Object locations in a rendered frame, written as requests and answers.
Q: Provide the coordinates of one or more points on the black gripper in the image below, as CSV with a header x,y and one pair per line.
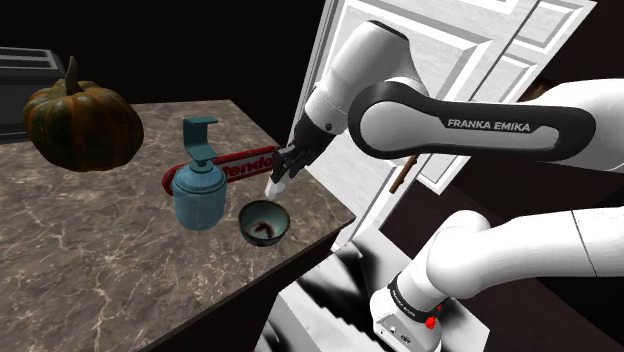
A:
x,y
311,139

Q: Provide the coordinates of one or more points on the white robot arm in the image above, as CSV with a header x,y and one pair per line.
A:
x,y
487,253

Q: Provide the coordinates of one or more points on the red flat oval sign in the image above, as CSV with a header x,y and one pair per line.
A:
x,y
244,166

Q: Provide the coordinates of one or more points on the grey-green bowl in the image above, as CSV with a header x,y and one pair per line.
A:
x,y
265,226

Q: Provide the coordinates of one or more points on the blue soap dispenser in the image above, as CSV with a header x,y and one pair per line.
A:
x,y
199,200

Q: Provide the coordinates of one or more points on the black and white robot stand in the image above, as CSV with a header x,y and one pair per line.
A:
x,y
312,302

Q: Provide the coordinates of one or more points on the white panelled door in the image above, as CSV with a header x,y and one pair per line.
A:
x,y
458,39

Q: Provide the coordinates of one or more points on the orange and green pumpkin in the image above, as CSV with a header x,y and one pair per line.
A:
x,y
83,126

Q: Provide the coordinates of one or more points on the dark grey toaster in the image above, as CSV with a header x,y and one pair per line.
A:
x,y
19,83

